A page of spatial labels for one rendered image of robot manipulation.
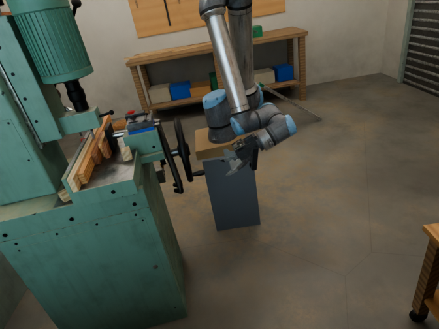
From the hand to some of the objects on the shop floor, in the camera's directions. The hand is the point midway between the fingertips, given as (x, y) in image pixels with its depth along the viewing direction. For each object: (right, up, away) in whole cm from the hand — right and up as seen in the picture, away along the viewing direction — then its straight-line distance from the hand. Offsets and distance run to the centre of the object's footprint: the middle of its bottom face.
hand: (223, 168), depth 133 cm
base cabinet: (-50, -72, +32) cm, 93 cm away
